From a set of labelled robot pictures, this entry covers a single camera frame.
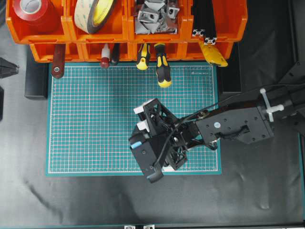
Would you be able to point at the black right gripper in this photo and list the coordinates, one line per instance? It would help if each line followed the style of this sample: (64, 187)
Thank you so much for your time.
(156, 119)

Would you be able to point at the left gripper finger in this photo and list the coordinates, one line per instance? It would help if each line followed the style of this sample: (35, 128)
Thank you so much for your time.
(7, 68)

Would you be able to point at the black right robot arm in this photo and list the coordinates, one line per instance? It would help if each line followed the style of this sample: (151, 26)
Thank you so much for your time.
(247, 121)

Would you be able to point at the orange container rack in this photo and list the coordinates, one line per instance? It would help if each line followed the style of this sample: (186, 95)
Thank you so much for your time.
(119, 28)

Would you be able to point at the pile of grey corner brackets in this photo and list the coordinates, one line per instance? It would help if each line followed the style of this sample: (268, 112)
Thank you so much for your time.
(156, 16)

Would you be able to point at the black tray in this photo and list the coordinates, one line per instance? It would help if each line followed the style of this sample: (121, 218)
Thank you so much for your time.
(36, 78)
(229, 78)

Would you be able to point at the red tape roll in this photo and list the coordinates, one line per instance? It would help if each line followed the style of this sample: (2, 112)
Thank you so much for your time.
(39, 15)

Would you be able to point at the yellow black screwdriver large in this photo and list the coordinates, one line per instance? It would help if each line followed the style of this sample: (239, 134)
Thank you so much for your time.
(163, 70)

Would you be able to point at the black right side tray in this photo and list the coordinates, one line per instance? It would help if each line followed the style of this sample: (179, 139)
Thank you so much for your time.
(229, 78)

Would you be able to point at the green cutting mat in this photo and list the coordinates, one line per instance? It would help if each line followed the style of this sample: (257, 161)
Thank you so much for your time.
(91, 117)

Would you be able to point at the yellow utility knife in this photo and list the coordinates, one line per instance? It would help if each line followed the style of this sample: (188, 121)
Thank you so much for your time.
(212, 55)

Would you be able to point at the beige double-sided tape roll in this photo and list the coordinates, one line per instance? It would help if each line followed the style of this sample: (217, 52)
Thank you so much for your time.
(91, 15)

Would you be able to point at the black aluminium extrusion profile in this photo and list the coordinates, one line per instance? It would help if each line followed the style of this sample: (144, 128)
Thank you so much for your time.
(210, 35)

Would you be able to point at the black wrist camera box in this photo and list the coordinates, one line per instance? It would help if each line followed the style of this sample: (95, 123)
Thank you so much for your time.
(146, 150)

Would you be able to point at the yellow black screwdriver handle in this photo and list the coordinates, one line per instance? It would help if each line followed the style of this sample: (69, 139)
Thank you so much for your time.
(143, 56)

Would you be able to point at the white cable tie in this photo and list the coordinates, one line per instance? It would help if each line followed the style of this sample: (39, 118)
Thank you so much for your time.
(270, 109)

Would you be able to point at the black tool handle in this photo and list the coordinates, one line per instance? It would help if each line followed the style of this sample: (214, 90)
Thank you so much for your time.
(115, 54)

